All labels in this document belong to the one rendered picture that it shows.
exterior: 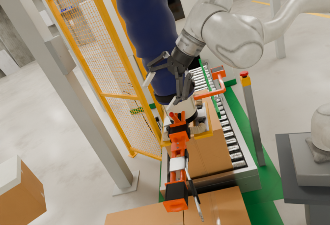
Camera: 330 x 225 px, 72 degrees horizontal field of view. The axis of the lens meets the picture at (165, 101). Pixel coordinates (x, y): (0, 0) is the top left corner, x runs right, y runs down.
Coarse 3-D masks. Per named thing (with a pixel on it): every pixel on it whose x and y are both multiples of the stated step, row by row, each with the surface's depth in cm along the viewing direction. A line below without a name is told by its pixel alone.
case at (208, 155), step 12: (216, 120) 156; (216, 132) 149; (192, 144) 154; (204, 144) 154; (216, 144) 154; (180, 156) 158; (192, 156) 158; (204, 156) 159; (216, 156) 159; (228, 156) 159; (192, 168) 164; (204, 168) 164; (216, 168) 164; (228, 168) 164
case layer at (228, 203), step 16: (208, 192) 158; (224, 192) 153; (240, 192) 150; (144, 208) 164; (160, 208) 160; (192, 208) 151; (208, 208) 147; (224, 208) 144; (240, 208) 140; (112, 224) 162; (128, 224) 158; (144, 224) 153; (160, 224) 150; (176, 224) 146; (192, 224) 142; (208, 224) 139; (224, 224) 135; (240, 224) 132
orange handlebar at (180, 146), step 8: (224, 88) 128; (200, 96) 130; (208, 96) 130; (184, 112) 121; (184, 120) 115; (184, 136) 104; (176, 144) 99; (184, 144) 98; (176, 152) 97; (184, 152) 94; (184, 176) 83; (176, 208) 73
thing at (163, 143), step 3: (165, 114) 149; (165, 117) 145; (168, 126) 131; (165, 129) 134; (162, 132) 133; (162, 138) 128; (162, 141) 126; (165, 141) 125; (168, 141) 124; (162, 144) 124; (165, 144) 123; (168, 144) 123
